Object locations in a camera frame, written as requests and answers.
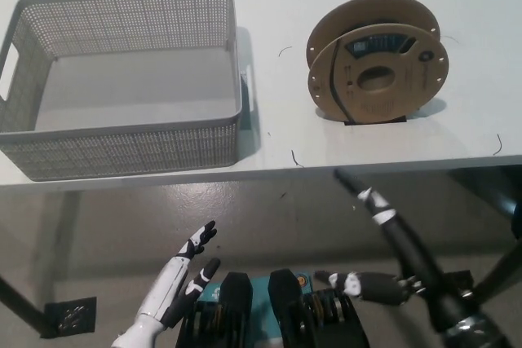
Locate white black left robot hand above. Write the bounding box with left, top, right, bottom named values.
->
left=136, top=220, right=221, bottom=331

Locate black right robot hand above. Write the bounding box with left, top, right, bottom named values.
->
left=316, top=168, right=489, bottom=332

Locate cardboard filament spool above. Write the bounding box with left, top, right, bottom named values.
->
left=305, top=0, right=449, bottom=126

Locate black table leg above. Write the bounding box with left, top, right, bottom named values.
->
left=0, top=272, right=56, bottom=339
left=471, top=237, right=522, bottom=308

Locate black tape patch on table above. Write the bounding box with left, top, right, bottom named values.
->
left=343, top=117, right=409, bottom=126

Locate grey perforated plastic basket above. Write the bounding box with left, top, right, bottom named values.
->
left=0, top=0, right=259, bottom=182

